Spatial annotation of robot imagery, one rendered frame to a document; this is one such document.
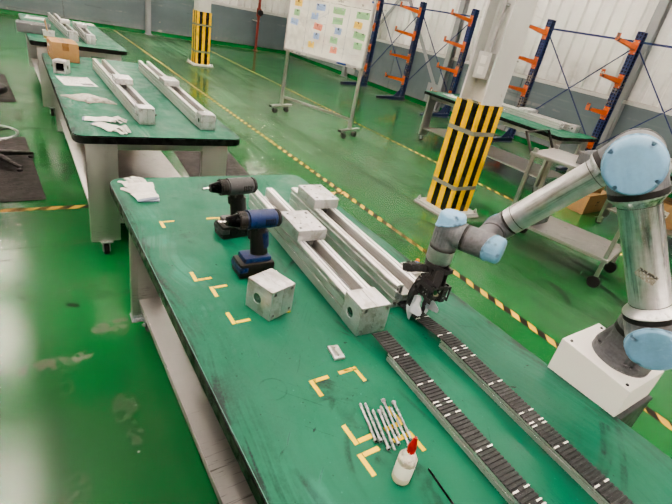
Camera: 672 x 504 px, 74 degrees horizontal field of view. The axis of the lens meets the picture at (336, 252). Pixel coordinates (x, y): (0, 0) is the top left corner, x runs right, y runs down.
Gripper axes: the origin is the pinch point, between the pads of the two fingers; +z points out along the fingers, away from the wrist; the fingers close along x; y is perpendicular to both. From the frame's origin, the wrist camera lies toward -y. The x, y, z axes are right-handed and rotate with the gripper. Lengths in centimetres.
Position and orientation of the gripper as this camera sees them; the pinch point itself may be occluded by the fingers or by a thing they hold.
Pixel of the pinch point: (415, 312)
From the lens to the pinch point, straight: 144.0
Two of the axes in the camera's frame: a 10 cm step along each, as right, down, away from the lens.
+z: -1.8, 8.7, 4.6
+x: 8.6, -0.9, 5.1
